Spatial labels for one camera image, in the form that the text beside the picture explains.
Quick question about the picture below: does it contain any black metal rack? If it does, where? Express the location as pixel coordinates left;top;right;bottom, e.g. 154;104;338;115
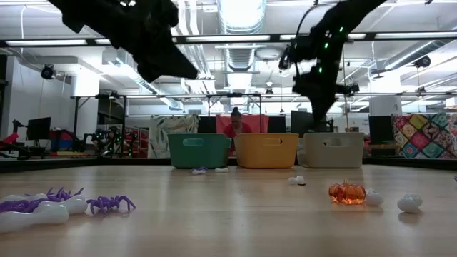
70;93;129;158

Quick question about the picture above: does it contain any black overhead frame beam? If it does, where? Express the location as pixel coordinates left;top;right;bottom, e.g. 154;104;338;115
0;31;457;46

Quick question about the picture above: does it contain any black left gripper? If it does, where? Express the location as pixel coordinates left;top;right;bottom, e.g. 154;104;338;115
114;6;199;84

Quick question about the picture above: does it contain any red storage shelf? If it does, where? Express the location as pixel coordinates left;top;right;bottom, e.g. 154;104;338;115
121;126;150;159

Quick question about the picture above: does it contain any colourful patchwork quilt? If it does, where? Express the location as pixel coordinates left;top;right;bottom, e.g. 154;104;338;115
391;113;457;160

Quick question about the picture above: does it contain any black monitor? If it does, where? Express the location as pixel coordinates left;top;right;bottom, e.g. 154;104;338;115
268;116;287;134
368;115;396;143
197;116;217;134
26;116;52;141
290;110;335;138

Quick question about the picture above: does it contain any leaf print cloth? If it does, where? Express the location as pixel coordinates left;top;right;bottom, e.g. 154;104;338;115
148;114;200;160

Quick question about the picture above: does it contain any light grey plastic bin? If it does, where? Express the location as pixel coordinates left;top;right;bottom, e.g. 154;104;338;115
297;132;365;169

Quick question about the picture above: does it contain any black aluminium table frame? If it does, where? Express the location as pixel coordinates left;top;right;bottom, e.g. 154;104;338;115
0;156;457;175

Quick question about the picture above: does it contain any yellow-orange plastic bin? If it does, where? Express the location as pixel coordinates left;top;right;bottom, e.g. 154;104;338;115
233;132;300;169

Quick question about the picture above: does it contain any person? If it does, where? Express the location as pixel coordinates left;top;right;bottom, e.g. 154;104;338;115
223;106;253;138

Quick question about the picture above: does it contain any black hanging camera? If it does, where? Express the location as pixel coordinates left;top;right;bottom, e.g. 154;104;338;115
278;53;292;71

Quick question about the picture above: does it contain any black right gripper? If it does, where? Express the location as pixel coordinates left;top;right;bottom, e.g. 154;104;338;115
291;65;343;133

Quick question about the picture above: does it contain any orange plastic pumpkin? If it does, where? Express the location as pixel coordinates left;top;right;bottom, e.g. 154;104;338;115
328;179;368;206

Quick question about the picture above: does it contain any white cylindrical column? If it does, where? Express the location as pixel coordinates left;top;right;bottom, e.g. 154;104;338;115
369;95;403;116

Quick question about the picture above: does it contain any teal plastic bin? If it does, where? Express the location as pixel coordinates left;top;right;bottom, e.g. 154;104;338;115
166;133;232;169

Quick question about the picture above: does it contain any silver ventilation duct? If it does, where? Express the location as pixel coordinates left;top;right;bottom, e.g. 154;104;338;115
383;39;457;71
217;0;268;115

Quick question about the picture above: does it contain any red cloth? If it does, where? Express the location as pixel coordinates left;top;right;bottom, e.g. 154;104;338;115
216;114;270;135

